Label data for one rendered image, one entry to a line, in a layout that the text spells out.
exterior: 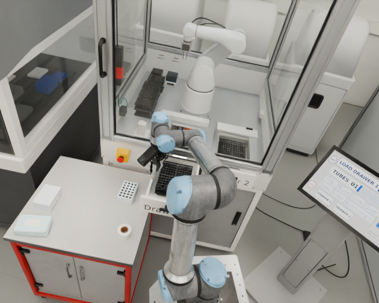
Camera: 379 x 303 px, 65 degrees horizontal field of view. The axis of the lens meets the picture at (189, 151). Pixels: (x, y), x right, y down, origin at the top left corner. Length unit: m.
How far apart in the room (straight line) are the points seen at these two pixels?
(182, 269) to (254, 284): 1.34
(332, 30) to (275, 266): 1.77
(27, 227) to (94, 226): 0.30
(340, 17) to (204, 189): 0.85
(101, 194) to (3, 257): 1.03
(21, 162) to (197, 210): 1.12
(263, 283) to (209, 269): 1.25
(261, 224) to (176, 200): 1.93
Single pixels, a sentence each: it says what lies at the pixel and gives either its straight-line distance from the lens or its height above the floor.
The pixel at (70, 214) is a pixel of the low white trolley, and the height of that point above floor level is 0.76.
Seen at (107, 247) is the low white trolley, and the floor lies 0.76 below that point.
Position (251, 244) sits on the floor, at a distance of 2.61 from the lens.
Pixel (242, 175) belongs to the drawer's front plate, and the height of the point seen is 0.91.
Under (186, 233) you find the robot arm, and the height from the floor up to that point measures 1.26.
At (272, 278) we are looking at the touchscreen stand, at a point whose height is 0.04.
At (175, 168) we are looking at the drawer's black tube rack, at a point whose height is 0.90.
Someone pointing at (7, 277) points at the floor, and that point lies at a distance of 2.45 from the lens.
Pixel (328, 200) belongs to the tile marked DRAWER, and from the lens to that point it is 1.72.
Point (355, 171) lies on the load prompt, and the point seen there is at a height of 1.16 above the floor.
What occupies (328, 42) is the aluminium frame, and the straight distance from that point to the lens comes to 1.39.
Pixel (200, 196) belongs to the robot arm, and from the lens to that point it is 0.90.
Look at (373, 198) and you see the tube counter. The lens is 1.72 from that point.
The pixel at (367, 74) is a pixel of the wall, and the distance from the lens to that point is 5.08.
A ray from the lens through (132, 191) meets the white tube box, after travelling 1.69.
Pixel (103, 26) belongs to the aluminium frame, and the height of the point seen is 1.59.
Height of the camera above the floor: 2.10
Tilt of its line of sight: 41 degrees down
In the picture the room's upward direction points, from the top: 12 degrees clockwise
